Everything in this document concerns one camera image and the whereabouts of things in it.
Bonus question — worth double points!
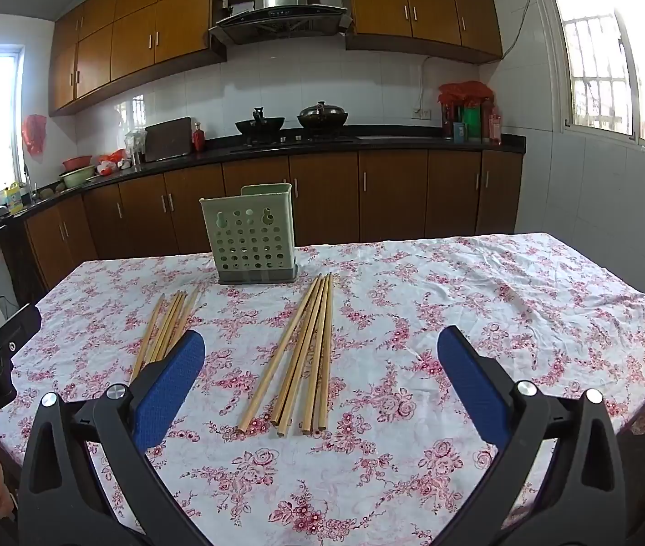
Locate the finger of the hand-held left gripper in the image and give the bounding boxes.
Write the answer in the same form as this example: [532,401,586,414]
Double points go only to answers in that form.
[0,303,42,363]

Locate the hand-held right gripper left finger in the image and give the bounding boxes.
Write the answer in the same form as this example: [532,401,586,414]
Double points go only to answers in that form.
[18,330,226,546]

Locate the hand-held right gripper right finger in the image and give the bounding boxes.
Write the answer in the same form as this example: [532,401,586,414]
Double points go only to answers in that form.
[430,325,629,546]

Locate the bunch of wooden chopsticks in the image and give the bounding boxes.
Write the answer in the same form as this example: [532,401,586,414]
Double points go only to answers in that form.
[236,272,335,439]
[130,284,203,382]

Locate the green perforated utensil holder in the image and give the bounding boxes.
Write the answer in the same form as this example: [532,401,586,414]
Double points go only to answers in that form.
[200,183,300,286]

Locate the floral pink white tablecloth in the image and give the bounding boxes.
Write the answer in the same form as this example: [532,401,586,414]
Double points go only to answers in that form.
[0,232,645,546]

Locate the green metal basin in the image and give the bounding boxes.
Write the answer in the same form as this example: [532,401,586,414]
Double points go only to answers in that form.
[59,165,97,189]

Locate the red and white bag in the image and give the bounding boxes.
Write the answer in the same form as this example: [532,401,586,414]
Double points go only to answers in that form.
[96,149,128,176]

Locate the hanging red plastic bag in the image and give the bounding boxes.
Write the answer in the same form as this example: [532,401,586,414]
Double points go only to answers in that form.
[22,114,48,156]

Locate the clear glass jar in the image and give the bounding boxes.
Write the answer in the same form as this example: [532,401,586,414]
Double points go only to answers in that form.
[125,130,147,167]

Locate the dark brown cutting board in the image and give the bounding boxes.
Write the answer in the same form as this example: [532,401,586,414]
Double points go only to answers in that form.
[145,116,193,163]

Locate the brown wooden lower cabinets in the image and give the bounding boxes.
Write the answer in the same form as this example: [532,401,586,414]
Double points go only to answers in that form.
[0,148,525,291]

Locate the brown wooden cabinets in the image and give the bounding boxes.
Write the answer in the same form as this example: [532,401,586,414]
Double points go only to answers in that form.
[48,0,504,117]
[0,148,525,291]

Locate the black kitchen countertop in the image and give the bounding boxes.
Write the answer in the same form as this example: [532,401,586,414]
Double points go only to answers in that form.
[0,125,527,251]

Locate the black open wok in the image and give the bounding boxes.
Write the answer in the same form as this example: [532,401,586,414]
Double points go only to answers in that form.
[235,106,287,138]

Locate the black gas stove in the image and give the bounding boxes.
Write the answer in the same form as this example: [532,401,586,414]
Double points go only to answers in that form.
[231,132,357,147]

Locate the bunch of red bags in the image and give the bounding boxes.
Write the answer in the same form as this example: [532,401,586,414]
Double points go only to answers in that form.
[437,81,495,108]

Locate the black wok with lid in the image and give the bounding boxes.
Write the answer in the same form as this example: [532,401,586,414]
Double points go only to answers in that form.
[296,101,350,129]

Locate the large barred window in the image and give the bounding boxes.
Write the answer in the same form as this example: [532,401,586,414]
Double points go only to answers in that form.
[544,0,645,149]

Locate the brown wooden upper cabinets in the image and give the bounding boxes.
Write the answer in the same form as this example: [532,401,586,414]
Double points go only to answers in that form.
[48,0,504,117]

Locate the steel range hood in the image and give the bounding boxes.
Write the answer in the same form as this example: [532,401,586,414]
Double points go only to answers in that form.
[208,0,353,46]

